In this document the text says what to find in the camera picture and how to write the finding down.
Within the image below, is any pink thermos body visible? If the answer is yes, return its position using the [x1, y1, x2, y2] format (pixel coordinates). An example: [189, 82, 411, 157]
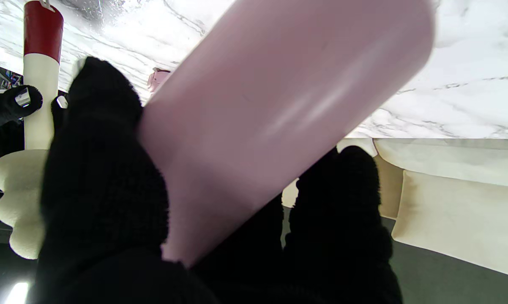
[138, 0, 437, 267]

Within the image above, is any cream sofa seat cushion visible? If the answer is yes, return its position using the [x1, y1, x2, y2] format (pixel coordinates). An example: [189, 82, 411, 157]
[372, 138, 508, 190]
[336, 138, 377, 155]

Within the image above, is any cream fabric sofa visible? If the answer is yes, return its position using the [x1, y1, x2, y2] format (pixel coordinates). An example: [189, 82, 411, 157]
[281, 137, 508, 280]

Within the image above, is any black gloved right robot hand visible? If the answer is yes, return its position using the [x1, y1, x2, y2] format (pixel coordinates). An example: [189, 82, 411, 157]
[0, 84, 69, 169]

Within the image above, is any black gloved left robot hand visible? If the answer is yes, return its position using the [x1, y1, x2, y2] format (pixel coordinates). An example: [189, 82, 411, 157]
[28, 57, 403, 304]

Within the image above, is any sponge cup brush red-cream handle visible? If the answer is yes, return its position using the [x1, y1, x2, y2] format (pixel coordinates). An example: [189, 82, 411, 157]
[0, 0, 65, 261]

